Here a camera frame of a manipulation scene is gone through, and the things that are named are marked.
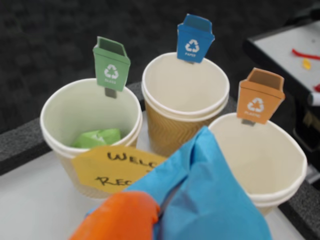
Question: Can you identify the green paper bundle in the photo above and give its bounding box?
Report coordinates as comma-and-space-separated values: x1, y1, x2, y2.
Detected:
72, 127, 123, 149

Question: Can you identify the ribbed brown paper cup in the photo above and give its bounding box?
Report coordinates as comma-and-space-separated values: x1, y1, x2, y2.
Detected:
207, 112, 308, 217
39, 78, 143, 201
141, 51, 231, 158

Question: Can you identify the red strip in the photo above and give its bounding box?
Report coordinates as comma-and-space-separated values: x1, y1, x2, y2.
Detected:
291, 48, 320, 61

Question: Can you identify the blue paper bundle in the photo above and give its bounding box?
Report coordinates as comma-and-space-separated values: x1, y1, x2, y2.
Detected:
84, 125, 273, 240

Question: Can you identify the green recycling bin sign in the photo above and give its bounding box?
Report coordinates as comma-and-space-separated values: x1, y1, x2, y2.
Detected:
92, 36, 131, 100

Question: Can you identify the blue recycling bin sign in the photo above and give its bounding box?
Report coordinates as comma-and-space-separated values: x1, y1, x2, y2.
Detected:
176, 13, 215, 65

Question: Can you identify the short dark grey foam strip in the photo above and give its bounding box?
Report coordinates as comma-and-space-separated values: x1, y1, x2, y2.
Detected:
0, 82, 147, 177

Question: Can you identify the black framed white table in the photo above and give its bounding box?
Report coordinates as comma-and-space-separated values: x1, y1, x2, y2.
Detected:
243, 19, 320, 101

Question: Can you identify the yellow handwritten welcome sign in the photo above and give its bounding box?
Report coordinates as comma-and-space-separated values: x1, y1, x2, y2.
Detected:
71, 145, 168, 195

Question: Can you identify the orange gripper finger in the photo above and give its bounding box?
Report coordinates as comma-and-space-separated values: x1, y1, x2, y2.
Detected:
68, 191, 161, 240

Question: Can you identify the orange recycling bin sign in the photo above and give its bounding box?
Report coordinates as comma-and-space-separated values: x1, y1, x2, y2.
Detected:
236, 67, 286, 127

